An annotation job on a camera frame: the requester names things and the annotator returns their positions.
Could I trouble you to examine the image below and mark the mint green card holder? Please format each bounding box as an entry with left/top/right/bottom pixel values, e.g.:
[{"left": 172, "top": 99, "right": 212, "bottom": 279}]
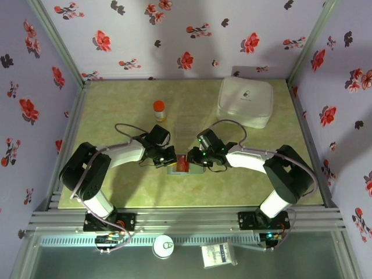
[{"left": 167, "top": 153, "right": 208, "bottom": 176}]

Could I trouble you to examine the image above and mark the orange-capped pill bottle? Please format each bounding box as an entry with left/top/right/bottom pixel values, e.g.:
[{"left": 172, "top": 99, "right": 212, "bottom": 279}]
[{"left": 153, "top": 100, "right": 168, "bottom": 123}]

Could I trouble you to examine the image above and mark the white medicine pouch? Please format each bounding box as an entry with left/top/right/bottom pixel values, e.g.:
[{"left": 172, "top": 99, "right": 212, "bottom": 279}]
[{"left": 215, "top": 76, "right": 274, "bottom": 130}]

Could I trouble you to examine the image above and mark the white round lid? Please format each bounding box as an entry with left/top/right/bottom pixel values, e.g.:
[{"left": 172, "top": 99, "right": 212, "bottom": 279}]
[{"left": 152, "top": 234, "right": 175, "bottom": 259}]

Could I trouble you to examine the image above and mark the lavender right arm cable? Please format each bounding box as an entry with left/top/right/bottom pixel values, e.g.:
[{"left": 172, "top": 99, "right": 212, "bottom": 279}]
[{"left": 208, "top": 119, "right": 318, "bottom": 210}]

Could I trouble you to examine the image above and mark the lavender arm cable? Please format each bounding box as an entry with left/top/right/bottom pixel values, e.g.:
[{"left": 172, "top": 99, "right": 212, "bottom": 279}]
[
  {"left": 208, "top": 119, "right": 318, "bottom": 210},
  {"left": 70, "top": 123, "right": 153, "bottom": 216}
]

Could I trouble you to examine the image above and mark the lavender left arm cable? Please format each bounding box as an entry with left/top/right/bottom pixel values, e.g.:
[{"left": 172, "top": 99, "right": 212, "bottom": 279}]
[{"left": 70, "top": 123, "right": 153, "bottom": 216}]

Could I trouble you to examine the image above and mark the aluminium front frame rail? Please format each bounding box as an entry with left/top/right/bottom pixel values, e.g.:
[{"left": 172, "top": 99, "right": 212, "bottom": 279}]
[{"left": 26, "top": 205, "right": 348, "bottom": 233}]

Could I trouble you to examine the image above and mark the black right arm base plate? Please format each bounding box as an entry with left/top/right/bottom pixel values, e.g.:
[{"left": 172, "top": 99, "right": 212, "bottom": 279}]
[{"left": 237, "top": 210, "right": 291, "bottom": 231}]

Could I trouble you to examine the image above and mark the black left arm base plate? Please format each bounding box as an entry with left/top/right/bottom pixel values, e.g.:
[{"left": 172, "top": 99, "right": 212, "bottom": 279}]
[{"left": 83, "top": 213, "right": 137, "bottom": 233}]

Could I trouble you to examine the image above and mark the grey slotted cable duct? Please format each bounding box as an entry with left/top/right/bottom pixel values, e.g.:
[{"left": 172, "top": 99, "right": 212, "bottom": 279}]
[{"left": 39, "top": 234, "right": 262, "bottom": 248}]

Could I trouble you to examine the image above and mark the aluminium side rail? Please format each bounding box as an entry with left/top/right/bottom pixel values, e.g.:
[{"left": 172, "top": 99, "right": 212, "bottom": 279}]
[
  {"left": 287, "top": 81, "right": 338, "bottom": 209},
  {"left": 46, "top": 83, "right": 90, "bottom": 212}
]

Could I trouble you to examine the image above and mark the aluminium frame post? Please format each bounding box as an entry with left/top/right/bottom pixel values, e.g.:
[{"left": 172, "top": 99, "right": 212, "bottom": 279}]
[
  {"left": 286, "top": 0, "right": 341, "bottom": 85},
  {"left": 26, "top": 0, "right": 91, "bottom": 88}
]

